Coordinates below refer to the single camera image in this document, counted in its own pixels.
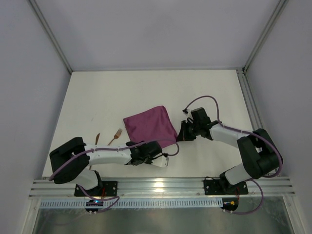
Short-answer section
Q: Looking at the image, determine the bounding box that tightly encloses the purple cloth napkin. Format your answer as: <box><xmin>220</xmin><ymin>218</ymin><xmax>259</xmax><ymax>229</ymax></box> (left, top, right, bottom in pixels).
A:
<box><xmin>123</xmin><ymin>106</ymin><xmax>177</xmax><ymax>148</ymax></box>

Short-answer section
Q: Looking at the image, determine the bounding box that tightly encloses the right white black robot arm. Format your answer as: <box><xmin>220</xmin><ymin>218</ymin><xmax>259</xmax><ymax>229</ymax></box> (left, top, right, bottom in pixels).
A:
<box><xmin>176</xmin><ymin>108</ymin><xmax>283</xmax><ymax>194</ymax></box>

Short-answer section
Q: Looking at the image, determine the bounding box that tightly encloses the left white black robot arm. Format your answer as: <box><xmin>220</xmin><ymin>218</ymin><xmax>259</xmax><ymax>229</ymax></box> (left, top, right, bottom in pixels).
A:
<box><xmin>49</xmin><ymin>137</ymin><xmax>168</xmax><ymax>190</ymax></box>

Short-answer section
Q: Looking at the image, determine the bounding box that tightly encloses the copper fork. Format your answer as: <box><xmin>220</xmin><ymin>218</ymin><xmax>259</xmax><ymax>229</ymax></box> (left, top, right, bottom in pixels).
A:
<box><xmin>108</xmin><ymin>128</ymin><xmax>122</xmax><ymax>145</ymax></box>

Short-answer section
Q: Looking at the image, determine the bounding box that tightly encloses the left black controller board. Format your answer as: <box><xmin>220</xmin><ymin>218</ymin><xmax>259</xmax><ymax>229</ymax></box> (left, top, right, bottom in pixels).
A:
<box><xmin>85</xmin><ymin>200</ymin><xmax>103</xmax><ymax>213</ymax></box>

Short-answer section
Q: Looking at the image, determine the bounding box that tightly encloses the black controller board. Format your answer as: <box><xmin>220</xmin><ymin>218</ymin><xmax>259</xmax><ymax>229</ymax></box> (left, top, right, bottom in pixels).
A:
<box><xmin>221</xmin><ymin>199</ymin><xmax>239</xmax><ymax>212</ymax></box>
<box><xmin>85</xmin><ymin>200</ymin><xmax>103</xmax><ymax>213</ymax></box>

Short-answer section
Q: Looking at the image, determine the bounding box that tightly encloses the right black controller board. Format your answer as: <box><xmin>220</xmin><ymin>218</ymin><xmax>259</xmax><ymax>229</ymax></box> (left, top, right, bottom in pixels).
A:
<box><xmin>221</xmin><ymin>199</ymin><xmax>239</xmax><ymax>212</ymax></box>

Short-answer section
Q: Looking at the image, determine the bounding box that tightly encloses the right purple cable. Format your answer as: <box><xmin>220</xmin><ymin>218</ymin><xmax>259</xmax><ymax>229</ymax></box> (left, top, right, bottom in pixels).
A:
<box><xmin>183</xmin><ymin>95</ymin><xmax>284</xmax><ymax>178</ymax></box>

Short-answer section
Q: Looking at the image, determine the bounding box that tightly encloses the purple cable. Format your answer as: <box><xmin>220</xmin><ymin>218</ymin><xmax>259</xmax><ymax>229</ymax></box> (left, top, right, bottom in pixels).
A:
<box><xmin>48</xmin><ymin>139</ymin><xmax>181</xmax><ymax>181</ymax></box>
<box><xmin>183</xmin><ymin>95</ymin><xmax>284</xmax><ymax>178</ymax></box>

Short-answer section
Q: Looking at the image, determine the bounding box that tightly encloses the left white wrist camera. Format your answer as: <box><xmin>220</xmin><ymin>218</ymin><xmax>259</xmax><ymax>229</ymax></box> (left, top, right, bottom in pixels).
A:
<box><xmin>151</xmin><ymin>156</ymin><xmax>169</xmax><ymax>168</ymax></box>

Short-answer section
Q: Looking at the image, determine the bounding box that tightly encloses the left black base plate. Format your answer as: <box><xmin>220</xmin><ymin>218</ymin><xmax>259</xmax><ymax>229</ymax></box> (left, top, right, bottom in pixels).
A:
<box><xmin>74</xmin><ymin>180</ymin><xmax>118</xmax><ymax>197</ymax></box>

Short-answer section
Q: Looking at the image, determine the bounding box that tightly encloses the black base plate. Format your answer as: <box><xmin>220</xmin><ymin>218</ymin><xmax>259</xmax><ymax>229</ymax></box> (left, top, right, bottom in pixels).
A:
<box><xmin>203</xmin><ymin>178</ymin><xmax>249</xmax><ymax>195</ymax></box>
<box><xmin>74</xmin><ymin>180</ymin><xmax>118</xmax><ymax>197</ymax></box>

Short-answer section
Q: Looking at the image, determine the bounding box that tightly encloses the slotted grey cable duct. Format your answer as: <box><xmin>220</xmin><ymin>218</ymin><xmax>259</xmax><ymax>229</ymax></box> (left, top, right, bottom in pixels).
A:
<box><xmin>39</xmin><ymin>197</ymin><xmax>222</xmax><ymax>209</ymax></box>

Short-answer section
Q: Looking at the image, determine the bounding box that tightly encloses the right aluminium side rail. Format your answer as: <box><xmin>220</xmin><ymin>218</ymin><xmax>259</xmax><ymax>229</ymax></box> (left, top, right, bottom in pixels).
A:
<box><xmin>236</xmin><ymin>69</ymin><xmax>264</xmax><ymax>130</ymax></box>

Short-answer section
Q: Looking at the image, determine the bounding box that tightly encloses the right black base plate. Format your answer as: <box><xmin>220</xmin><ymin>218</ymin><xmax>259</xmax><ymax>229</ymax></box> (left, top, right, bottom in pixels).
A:
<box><xmin>203</xmin><ymin>178</ymin><xmax>249</xmax><ymax>195</ymax></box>

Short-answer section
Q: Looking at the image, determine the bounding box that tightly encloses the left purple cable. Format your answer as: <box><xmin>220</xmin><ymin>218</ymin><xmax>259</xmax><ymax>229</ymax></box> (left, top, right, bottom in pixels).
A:
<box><xmin>48</xmin><ymin>139</ymin><xmax>181</xmax><ymax>181</ymax></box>

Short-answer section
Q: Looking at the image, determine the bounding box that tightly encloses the right aluminium corner post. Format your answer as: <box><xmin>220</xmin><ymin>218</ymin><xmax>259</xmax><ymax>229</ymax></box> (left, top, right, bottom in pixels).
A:
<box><xmin>242</xmin><ymin>0</ymin><xmax>289</xmax><ymax>73</ymax></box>

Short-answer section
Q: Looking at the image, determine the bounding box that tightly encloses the aluminium corner post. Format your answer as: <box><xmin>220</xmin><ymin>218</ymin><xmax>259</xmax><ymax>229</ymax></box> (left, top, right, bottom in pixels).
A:
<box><xmin>242</xmin><ymin>0</ymin><xmax>289</xmax><ymax>73</ymax></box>
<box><xmin>27</xmin><ymin>0</ymin><xmax>73</xmax><ymax>74</ymax></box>

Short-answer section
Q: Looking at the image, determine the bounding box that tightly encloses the left aluminium corner post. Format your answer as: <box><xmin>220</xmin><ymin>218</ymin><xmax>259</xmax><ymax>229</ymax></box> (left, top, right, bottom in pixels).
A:
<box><xmin>27</xmin><ymin>0</ymin><xmax>73</xmax><ymax>74</ymax></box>

